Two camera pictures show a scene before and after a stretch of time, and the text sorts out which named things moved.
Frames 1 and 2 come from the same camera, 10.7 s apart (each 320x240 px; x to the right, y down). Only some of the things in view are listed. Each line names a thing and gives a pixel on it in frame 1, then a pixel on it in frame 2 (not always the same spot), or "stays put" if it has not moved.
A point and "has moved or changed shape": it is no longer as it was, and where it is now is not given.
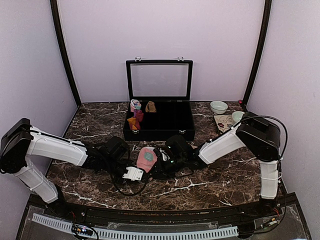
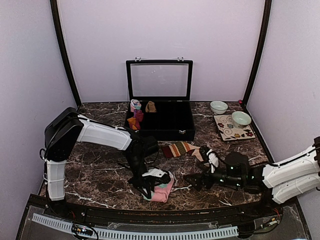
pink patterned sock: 146,158 has moved or changed shape
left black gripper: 127,181 → 144,183
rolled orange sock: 132,121 stays put
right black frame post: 260,44 stays put
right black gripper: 161,172 → 199,177
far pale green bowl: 218,107 stays put
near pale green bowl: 237,116 stays put
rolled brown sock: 150,107 stays put
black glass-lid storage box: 158,80 stays put
